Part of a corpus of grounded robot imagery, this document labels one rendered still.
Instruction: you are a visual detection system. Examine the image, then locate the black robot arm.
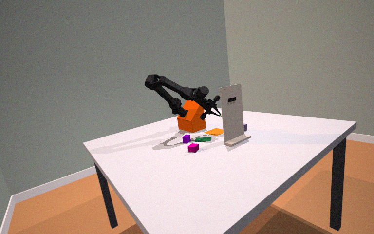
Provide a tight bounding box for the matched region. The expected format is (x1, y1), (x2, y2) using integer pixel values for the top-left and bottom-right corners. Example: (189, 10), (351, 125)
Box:
(145, 74), (214, 117)

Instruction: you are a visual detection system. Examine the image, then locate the magenta cube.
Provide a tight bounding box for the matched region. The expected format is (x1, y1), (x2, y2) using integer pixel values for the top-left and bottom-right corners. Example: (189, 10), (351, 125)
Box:
(187, 143), (199, 153)

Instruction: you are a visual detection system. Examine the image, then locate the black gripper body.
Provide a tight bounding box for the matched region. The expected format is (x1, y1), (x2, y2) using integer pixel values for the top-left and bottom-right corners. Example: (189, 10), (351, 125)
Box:
(199, 95), (220, 120)

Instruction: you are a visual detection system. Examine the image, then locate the small purple cube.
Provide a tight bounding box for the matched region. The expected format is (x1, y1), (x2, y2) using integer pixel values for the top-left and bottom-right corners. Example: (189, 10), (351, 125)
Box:
(182, 135), (191, 143)

